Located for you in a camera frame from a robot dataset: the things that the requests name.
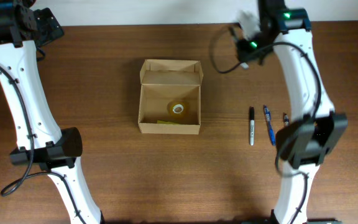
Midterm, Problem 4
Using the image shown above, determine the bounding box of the black permanent marker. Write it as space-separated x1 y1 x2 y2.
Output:
249 107 255 146

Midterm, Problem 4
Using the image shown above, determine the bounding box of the blue ballpoint pen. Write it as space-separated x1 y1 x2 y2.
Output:
263 105 276 146

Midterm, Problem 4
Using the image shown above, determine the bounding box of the yellow tape roll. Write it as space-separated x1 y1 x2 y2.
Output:
167 101 190 118

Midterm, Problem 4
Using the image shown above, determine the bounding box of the brown cardboard box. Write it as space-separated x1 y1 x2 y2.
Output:
137 59 203 135

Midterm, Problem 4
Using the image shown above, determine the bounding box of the yellow highlighter blue cap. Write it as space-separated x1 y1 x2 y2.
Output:
157 120 181 125

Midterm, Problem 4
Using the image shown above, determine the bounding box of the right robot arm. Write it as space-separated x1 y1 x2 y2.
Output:
236 0 348 223

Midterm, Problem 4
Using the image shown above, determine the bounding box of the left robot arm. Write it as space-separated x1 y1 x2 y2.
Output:
0 0 104 223

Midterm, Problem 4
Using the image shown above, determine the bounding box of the black ballpoint pen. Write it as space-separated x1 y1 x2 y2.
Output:
283 113 290 127

